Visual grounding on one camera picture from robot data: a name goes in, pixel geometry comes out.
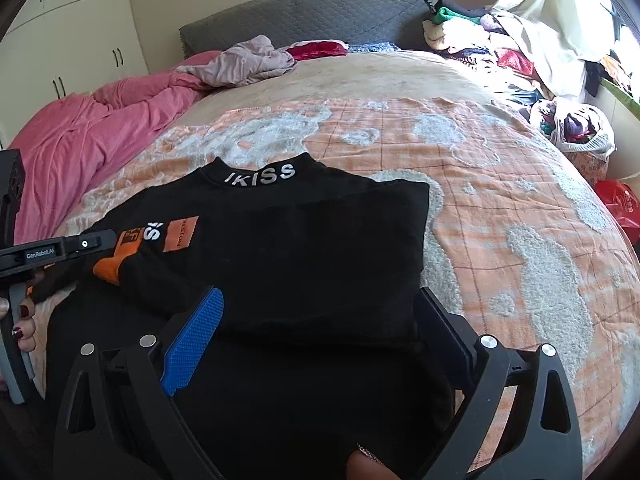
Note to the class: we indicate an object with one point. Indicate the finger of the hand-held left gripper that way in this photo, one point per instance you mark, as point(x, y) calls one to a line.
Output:
point(87, 243)

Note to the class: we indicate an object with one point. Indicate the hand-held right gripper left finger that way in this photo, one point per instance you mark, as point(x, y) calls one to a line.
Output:
point(192, 340)

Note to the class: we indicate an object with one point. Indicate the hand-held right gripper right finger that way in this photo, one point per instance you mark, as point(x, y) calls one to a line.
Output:
point(442, 322)

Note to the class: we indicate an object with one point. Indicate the black sweater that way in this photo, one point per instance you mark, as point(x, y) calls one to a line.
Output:
point(300, 260)

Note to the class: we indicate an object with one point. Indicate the pile of mixed clothes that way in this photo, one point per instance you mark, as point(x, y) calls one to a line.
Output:
point(480, 45)

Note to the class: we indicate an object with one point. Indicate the person's left hand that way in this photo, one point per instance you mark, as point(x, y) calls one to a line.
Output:
point(27, 342)

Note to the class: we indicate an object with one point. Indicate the pink duvet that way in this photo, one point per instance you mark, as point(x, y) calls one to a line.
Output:
point(85, 135)

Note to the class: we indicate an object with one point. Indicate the orange and white fleece blanket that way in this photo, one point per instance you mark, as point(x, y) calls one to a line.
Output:
point(500, 210)

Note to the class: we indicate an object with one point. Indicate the white wardrobe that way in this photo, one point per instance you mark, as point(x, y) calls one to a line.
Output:
point(75, 25)

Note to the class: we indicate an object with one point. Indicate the red plastic bag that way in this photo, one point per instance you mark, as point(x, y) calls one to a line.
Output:
point(620, 205)

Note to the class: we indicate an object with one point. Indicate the mauve crumpled garment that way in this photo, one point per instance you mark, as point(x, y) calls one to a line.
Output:
point(240, 62)

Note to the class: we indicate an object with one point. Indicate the white laundry basket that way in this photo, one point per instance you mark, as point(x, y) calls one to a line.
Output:
point(575, 125)

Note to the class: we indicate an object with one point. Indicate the beige bed sheet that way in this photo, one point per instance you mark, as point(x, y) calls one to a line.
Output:
point(375, 72)

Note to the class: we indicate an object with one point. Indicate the blue patterned pillow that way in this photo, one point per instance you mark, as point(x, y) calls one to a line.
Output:
point(372, 47)

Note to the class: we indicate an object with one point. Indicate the green panel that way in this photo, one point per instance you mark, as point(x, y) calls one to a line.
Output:
point(625, 96)

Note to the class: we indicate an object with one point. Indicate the red cloth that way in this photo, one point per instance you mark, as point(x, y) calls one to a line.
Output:
point(320, 50)

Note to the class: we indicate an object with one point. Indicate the grey quilted headboard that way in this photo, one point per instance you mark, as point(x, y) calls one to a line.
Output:
point(300, 15)

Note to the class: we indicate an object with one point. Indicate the cream curtain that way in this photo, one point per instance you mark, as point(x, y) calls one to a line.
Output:
point(550, 5)

